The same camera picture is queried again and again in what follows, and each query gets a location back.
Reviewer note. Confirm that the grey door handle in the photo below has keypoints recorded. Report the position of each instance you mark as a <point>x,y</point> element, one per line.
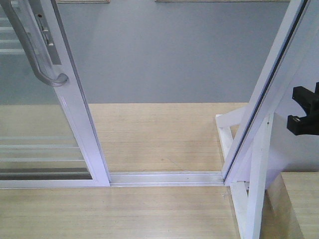
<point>28,48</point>

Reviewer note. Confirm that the aluminium floor track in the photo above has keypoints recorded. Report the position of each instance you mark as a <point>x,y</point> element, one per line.
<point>166,179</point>

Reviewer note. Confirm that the white door frame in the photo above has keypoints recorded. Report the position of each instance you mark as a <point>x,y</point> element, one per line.
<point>298,28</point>

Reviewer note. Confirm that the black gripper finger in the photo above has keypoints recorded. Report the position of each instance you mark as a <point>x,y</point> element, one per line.
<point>305,125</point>
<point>308,100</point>

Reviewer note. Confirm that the white wooden support brace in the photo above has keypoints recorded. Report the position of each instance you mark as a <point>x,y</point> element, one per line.
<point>245,169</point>

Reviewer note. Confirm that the white sliding glass door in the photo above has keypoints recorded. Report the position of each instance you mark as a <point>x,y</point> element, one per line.
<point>47,135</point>

